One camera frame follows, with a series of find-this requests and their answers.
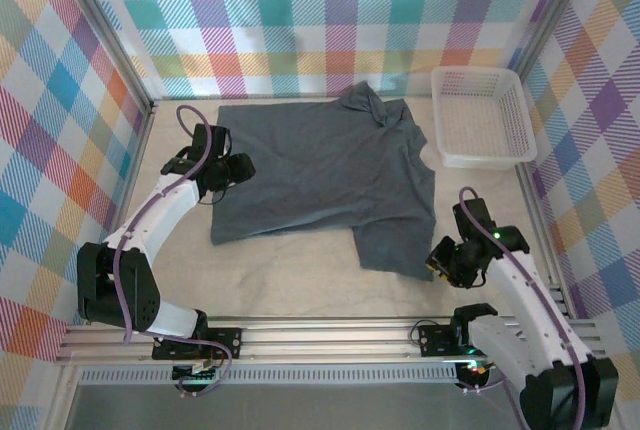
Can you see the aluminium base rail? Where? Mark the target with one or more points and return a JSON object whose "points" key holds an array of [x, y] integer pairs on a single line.
{"points": [[325, 335]]}

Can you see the circuit board with green lights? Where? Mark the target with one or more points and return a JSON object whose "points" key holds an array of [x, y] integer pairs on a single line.
{"points": [[195, 375]]}

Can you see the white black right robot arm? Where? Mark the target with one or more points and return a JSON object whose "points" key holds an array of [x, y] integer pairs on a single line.
{"points": [[520, 290]]}

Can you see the aluminium table side rail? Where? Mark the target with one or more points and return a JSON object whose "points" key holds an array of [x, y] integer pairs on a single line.
{"points": [[124, 210], [541, 230]]}

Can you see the circuit board with red light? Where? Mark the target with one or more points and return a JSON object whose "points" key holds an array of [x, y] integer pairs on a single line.
{"points": [[475, 372]]}

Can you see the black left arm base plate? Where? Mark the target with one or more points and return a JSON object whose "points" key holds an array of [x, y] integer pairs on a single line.
{"points": [[227, 342]]}

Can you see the grey t-shirt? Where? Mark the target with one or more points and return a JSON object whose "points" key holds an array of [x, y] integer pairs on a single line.
{"points": [[325, 175]]}

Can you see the grey metal panel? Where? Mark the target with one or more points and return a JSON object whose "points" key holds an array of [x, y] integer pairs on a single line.
{"points": [[325, 410]]}

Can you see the white plastic mesh basket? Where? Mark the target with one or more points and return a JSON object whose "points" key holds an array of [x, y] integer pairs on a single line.
{"points": [[480, 120]]}

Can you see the aluminium frame post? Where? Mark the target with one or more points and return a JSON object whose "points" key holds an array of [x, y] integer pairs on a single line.
{"points": [[551, 10], [62, 400], [107, 30]]}

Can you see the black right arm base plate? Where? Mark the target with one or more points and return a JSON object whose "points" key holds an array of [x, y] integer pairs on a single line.
{"points": [[435, 340]]}

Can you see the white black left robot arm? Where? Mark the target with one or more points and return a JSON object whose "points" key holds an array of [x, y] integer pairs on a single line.
{"points": [[150, 220]]}

